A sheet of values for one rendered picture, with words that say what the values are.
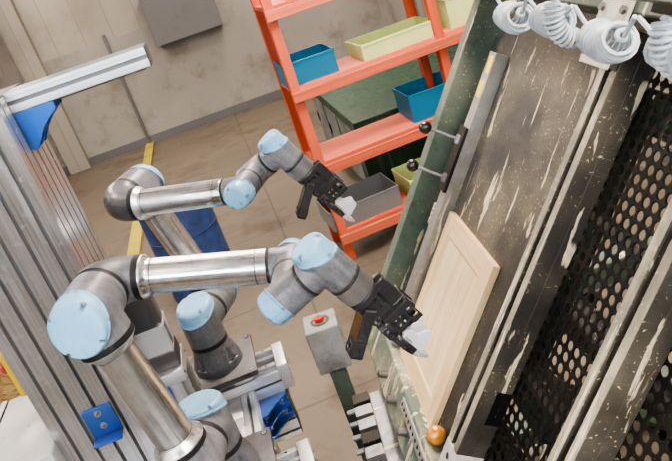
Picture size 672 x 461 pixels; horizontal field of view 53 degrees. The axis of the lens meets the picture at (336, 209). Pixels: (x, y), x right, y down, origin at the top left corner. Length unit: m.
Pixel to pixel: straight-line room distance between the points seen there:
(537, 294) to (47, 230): 1.06
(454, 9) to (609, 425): 3.73
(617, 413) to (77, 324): 0.94
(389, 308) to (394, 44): 3.31
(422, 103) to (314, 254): 3.50
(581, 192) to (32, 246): 1.16
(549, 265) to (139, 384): 0.85
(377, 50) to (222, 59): 6.03
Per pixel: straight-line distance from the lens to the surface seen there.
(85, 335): 1.34
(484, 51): 2.18
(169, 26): 9.94
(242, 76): 10.34
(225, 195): 1.77
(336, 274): 1.23
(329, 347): 2.37
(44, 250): 1.62
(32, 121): 1.62
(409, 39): 4.52
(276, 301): 1.26
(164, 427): 1.47
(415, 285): 2.09
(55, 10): 10.36
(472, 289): 1.76
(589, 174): 1.37
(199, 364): 2.13
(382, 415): 2.20
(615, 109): 1.35
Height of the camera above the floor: 2.15
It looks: 22 degrees down
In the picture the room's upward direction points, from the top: 19 degrees counter-clockwise
